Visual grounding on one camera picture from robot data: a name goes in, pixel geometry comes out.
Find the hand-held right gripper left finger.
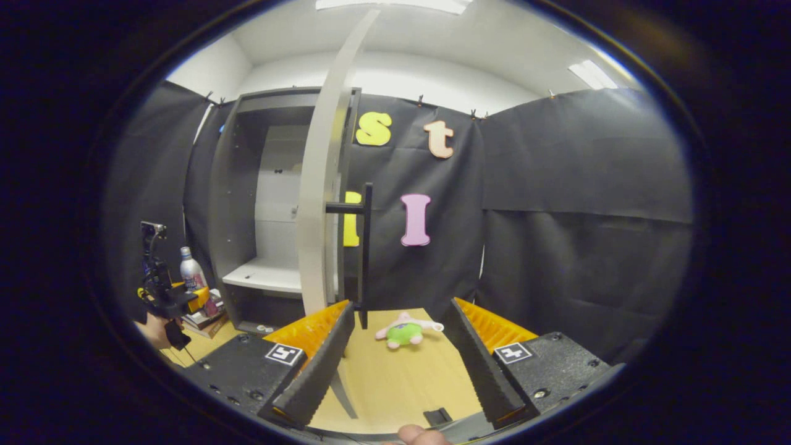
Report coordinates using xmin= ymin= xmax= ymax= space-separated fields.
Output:
xmin=184 ymin=300 xmax=357 ymax=430

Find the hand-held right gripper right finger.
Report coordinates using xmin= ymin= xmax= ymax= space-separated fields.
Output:
xmin=446 ymin=297 xmax=612 ymax=431

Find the pink label bottle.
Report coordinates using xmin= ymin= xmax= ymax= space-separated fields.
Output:
xmin=179 ymin=246 xmax=219 ymax=318

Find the gray cabinet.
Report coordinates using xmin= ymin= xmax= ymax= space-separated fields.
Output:
xmin=207 ymin=87 xmax=347 ymax=337

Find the beige cabinet door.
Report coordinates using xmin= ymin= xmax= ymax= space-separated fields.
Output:
xmin=295 ymin=9 xmax=382 ymax=317

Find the white cabinet shelf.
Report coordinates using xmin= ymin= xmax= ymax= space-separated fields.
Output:
xmin=221 ymin=258 xmax=303 ymax=294

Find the white portrait cover book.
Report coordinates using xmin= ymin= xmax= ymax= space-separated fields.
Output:
xmin=182 ymin=289 xmax=224 ymax=329

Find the brown book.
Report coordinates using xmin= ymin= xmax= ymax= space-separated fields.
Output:
xmin=184 ymin=315 xmax=231 ymax=339

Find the green pink plush toy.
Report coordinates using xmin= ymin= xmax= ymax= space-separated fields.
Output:
xmin=374 ymin=311 xmax=445 ymax=350

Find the black backdrop cloth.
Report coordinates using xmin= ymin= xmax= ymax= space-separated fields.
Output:
xmin=102 ymin=80 xmax=694 ymax=365

